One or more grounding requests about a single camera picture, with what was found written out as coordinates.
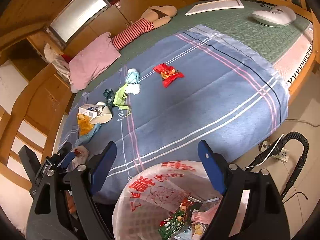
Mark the blue striped blanket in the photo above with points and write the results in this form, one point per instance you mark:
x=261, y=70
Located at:
x=230, y=96

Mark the white plush toy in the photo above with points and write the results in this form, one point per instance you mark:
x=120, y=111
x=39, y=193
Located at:
x=50, y=54

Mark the white plastic bag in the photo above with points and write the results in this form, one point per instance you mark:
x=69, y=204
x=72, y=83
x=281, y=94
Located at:
x=81, y=156

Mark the green bed mat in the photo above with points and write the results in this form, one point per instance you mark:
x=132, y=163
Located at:
x=270, y=42

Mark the white power strip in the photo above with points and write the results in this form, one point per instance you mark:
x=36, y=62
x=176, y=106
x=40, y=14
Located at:
x=282, y=156

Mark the green snack packet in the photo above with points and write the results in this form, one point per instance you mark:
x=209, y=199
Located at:
x=180, y=218

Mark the wooden bed rail left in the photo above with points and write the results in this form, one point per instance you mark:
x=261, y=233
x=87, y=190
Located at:
x=42, y=105

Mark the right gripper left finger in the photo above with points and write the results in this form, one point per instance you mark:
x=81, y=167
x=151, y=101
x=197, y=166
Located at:
x=49, y=217

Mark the striped plush doll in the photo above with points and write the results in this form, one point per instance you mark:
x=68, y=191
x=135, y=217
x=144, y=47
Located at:
x=154, y=17

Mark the dark green wrapper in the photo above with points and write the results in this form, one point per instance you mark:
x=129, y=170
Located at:
x=109, y=96

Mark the person's left hand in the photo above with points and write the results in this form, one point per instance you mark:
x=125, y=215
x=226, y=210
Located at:
x=70, y=203

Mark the white curved device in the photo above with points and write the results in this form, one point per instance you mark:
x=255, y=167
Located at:
x=276, y=17

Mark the light blue white tissue wad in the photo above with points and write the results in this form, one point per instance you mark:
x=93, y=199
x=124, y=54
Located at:
x=132, y=82

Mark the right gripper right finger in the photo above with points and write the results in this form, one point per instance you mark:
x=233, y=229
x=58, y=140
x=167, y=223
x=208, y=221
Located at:
x=265, y=216

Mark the white flat tray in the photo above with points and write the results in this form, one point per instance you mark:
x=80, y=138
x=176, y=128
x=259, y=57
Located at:
x=215, y=5

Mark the orange chip bag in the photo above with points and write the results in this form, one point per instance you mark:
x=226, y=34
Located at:
x=84, y=124

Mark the light blue wrapper strip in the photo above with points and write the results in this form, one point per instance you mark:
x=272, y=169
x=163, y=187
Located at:
x=85, y=139

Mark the red snack bag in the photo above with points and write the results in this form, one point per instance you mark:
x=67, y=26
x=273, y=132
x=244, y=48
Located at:
x=168, y=74

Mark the lime green wrapper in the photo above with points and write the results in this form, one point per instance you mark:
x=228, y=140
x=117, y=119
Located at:
x=120, y=99

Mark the pink pillow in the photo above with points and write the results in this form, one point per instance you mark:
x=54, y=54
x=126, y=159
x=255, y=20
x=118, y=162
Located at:
x=89, y=63

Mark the white printed trash bag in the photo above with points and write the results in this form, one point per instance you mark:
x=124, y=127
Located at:
x=154, y=194

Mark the wooden bed rail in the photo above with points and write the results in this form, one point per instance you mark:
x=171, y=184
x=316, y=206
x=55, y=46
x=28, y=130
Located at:
x=303, y=8
x=42, y=105

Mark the wooden bed rail right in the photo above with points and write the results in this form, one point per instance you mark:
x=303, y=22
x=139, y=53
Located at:
x=303, y=8

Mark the white barcode carton box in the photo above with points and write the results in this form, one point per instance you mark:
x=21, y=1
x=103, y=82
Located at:
x=90, y=110

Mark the pink printed plastic package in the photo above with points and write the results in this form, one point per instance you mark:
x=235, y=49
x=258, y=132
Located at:
x=204, y=217

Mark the frosted window left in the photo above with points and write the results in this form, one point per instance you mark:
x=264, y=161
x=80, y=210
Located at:
x=74, y=16

